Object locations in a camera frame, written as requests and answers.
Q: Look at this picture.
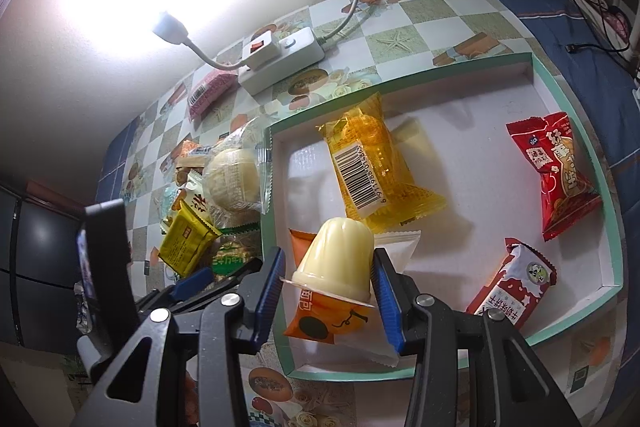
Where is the grey power strip cable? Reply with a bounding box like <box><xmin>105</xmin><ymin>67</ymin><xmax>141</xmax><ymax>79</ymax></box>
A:
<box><xmin>320</xmin><ymin>0</ymin><xmax>381</xmax><ymax>45</ymax></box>

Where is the crumpled silver wrapper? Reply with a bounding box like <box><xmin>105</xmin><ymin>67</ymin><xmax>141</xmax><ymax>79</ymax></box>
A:
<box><xmin>74</xmin><ymin>282</ymin><xmax>98</xmax><ymax>335</ymax></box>

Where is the tan snack packet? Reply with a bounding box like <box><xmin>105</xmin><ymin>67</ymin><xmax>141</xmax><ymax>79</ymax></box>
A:
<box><xmin>172</xmin><ymin>139</ymin><xmax>216</xmax><ymax>170</ymax></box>

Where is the white snack packet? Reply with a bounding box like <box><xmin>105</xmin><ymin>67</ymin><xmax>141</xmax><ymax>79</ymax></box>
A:
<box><xmin>172</xmin><ymin>172</ymin><xmax>213</xmax><ymax>220</ymax></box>

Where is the green snack packet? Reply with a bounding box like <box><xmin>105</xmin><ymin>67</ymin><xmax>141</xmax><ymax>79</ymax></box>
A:
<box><xmin>210</xmin><ymin>224</ymin><xmax>263</xmax><ymax>280</ymax></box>

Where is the dark cabinet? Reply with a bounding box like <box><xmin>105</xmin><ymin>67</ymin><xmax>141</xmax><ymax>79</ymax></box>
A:
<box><xmin>0</xmin><ymin>179</ymin><xmax>86</xmax><ymax>353</ymax></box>

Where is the orange and white bread packet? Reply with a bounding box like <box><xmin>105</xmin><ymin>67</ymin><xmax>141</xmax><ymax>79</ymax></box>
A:
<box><xmin>282</xmin><ymin>227</ymin><xmax>421</xmax><ymax>368</ymax></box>

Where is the clear orange snack packet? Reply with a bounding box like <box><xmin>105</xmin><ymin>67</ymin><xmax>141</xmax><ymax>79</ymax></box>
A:
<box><xmin>315</xmin><ymin>92</ymin><xmax>448</xmax><ymax>230</ymax></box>

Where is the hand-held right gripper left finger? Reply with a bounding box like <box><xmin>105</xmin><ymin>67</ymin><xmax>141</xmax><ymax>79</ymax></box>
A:
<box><xmin>72</xmin><ymin>246</ymin><xmax>287</xmax><ymax>427</ymax></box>

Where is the pale yellow jelly cup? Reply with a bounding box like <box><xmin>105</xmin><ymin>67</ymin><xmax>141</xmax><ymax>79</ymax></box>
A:
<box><xmin>280</xmin><ymin>216</ymin><xmax>377</xmax><ymax>308</ymax></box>

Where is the red snack packet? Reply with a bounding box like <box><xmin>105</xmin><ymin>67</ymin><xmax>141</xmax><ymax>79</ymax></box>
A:
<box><xmin>505</xmin><ymin>111</ymin><xmax>603</xmax><ymax>243</ymax></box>

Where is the white cardboard tray green rim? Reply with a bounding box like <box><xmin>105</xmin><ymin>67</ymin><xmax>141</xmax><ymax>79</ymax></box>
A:
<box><xmin>261</xmin><ymin>52</ymin><xmax>626</xmax><ymax>383</ymax></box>

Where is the pink snack packet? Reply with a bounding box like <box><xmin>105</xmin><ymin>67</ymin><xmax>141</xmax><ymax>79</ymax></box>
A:
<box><xmin>186</xmin><ymin>72</ymin><xmax>236</xmax><ymax>122</ymax></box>

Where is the pink plastic item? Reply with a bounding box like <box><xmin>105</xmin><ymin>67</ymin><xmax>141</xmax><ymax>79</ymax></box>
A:
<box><xmin>587</xmin><ymin>0</ymin><xmax>632</xmax><ymax>52</ymax></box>

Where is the yellow snack packet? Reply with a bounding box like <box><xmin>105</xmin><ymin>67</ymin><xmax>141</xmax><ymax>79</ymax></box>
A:
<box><xmin>157</xmin><ymin>199</ymin><xmax>223</xmax><ymax>278</ymax></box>

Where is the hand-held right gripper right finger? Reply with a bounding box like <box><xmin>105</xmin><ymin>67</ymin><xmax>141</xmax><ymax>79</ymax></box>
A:
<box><xmin>371</xmin><ymin>247</ymin><xmax>583</xmax><ymax>427</ymax></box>

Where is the black charging cable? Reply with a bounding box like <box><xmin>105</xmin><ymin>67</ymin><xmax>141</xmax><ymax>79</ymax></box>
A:
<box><xmin>565</xmin><ymin>42</ymin><xmax>640</xmax><ymax>60</ymax></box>

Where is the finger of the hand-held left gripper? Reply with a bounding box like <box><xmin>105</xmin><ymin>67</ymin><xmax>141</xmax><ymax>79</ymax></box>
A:
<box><xmin>137</xmin><ymin>267</ymin><xmax>215</xmax><ymax>311</ymax></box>
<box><xmin>175</xmin><ymin>258</ymin><xmax>263</xmax><ymax>312</ymax></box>

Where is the red and white biscuit packet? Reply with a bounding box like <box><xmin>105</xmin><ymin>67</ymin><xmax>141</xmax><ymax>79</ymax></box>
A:
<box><xmin>465</xmin><ymin>237</ymin><xmax>558</xmax><ymax>333</ymax></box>

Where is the white gooseneck plug-in lamp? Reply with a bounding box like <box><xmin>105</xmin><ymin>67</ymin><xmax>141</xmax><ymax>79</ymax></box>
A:
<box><xmin>150</xmin><ymin>9</ymin><xmax>276</xmax><ymax>80</ymax></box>

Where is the white power strip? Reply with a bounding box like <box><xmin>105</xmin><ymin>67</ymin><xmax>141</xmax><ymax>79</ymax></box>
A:
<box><xmin>237</xmin><ymin>27</ymin><xmax>326</xmax><ymax>96</ymax></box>

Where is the bun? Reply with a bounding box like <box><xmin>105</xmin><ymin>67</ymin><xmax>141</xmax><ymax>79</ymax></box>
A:
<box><xmin>200</xmin><ymin>117</ymin><xmax>273</xmax><ymax>228</ymax></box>

